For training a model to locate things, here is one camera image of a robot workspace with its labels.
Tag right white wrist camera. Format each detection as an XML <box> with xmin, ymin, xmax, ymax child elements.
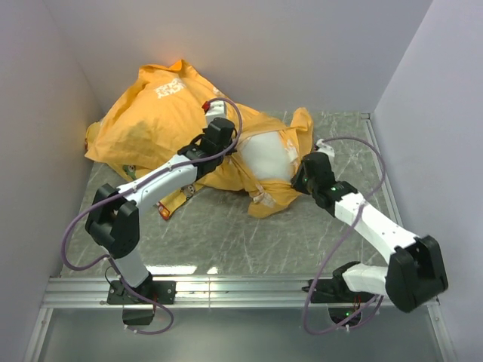
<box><xmin>314</xmin><ymin>139</ymin><xmax>335</xmax><ymax>160</ymax></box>

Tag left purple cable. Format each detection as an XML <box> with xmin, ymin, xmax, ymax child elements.
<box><xmin>61</xmin><ymin>97</ymin><xmax>243</xmax><ymax>335</ymax></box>

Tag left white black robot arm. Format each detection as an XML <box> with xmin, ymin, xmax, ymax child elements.
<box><xmin>85</xmin><ymin>118</ymin><xmax>236</xmax><ymax>303</ymax></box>

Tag aluminium frame rail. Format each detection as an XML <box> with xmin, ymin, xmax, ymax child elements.
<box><xmin>22</xmin><ymin>112</ymin><xmax>450</xmax><ymax>362</ymax></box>

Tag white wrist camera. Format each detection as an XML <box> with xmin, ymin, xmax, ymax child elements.
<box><xmin>314</xmin><ymin>139</ymin><xmax>335</xmax><ymax>160</ymax></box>
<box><xmin>202</xmin><ymin>100</ymin><xmax>226</xmax><ymax>125</ymax></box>

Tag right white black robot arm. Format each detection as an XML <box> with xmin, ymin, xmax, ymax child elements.
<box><xmin>291</xmin><ymin>152</ymin><xmax>448</xmax><ymax>313</ymax></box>

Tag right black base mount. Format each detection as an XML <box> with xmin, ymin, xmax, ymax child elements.
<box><xmin>310</xmin><ymin>278</ymin><xmax>383</xmax><ymax>331</ymax></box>

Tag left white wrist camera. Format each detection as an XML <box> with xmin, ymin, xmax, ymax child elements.
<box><xmin>202</xmin><ymin>100</ymin><xmax>226</xmax><ymax>125</ymax></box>

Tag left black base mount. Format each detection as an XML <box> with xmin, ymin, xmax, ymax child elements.
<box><xmin>106</xmin><ymin>281</ymin><xmax>176</xmax><ymax>327</ymax></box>

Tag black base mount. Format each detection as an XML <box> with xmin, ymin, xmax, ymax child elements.
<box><xmin>106</xmin><ymin>281</ymin><xmax>176</xmax><ymax>327</ymax></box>
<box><xmin>310</xmin><ymin>278</ymin><xmax>383</xmax><ymax>331</ymax></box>

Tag orange Mickey Mouse pillowcase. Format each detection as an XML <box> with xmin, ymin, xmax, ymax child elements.
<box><xmin>85</xmin><ymin>60</ymin><xmax>314</xmax><ymax>218</ymax></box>

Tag white inner pillow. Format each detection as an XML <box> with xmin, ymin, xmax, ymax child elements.
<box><xmin>239</xmin><ymin>131</ymin><xmax>298</xmax><ymax>182</ymax></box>

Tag yellow vehicle print pillow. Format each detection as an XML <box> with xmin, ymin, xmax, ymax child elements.
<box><xmin>83</xmin><ymin>120</ymin><xmax>199</xmax><ymax>220</ymax></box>

